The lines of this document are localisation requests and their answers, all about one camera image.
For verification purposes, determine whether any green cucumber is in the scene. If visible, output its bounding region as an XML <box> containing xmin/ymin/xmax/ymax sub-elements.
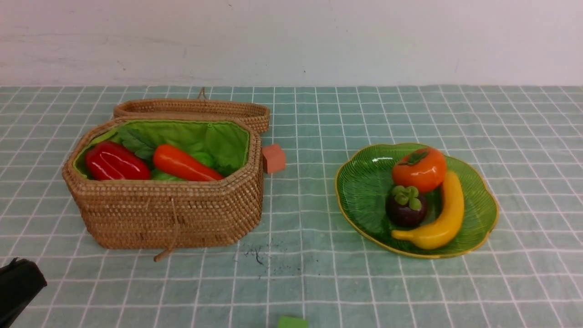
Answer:
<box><xmin>150</xmin><ymin>152</ymin><xmax>216</xmax><ymax>181</ymax></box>

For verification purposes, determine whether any orange carrot with green top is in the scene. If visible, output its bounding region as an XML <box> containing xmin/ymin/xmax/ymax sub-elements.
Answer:
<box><xmin>116</xmin><ymin>125</ymin><xmax>225</xmax><ymax>182</ymax></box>

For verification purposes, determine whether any dark purple mangosteen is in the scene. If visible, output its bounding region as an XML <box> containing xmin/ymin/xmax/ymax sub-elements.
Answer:
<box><xmin>385</xmin><ymin>185</ymin><xmax>429</xmax><ymax>228</ymax></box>

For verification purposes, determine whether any orange persimmon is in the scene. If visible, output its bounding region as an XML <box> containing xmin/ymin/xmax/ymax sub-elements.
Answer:
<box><xmin>392</xmin><ymin>147</ymin><xmax>447</xmax><ymax>195</ymax></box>

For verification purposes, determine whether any yellow banana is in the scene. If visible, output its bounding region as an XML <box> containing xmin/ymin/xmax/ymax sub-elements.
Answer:
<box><xmin>391</xmin><ymin>170</ymin><xmax>465</xmax><ymax>251</ymax></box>

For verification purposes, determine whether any red bell pepper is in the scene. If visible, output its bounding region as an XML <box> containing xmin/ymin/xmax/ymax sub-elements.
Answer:
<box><xmin>85</xmin><ymin>140</ymin><xmax>151</xmax><ymax>181</ymax></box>

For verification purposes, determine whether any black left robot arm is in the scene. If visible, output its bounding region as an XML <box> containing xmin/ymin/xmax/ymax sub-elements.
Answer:
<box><xmin>0</xmin><ymin>257</ymin><xmax>47</xmax><ymax>328</ymax></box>

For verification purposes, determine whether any orange-red foam cube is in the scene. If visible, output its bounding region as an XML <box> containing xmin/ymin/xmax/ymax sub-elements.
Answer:
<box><xmin>262</xmin><ymin>143</ymin><xmax>286</xmax><ymax>174</ymax></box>

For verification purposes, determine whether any woven wicker basket lid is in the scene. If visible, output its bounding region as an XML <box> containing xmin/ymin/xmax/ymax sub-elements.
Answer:
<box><xmin>113</xmin><ymin>88</ymin><xmax>270</xmax><ymax>133</ymax></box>

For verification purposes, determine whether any woven wicker basket green lining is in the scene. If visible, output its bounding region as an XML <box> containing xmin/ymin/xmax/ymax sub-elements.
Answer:
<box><xmin>62</xmin><ymin>116</ymin><xmax>265</xmax><ymax>250</ymax></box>

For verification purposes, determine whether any green leaf-shaped glass plate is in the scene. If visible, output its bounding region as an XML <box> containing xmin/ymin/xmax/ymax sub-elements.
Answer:
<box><xmin>335</xmin><ymin>143</ymin><xmax>499</xmax><ymax>259</ymax></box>

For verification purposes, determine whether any green checkered tablecloth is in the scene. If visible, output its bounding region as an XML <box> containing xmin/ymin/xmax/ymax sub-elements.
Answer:
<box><xmin>0</xmin><ymin>85</ymin><xmax>583</xmax><ymax>328</ymax></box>

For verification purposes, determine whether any green foam cube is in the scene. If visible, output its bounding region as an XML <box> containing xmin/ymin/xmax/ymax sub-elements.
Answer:
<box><xmin>277</xmin><ymin>316</ymin><xmax>309</xmax><ymax>328</ymax></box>

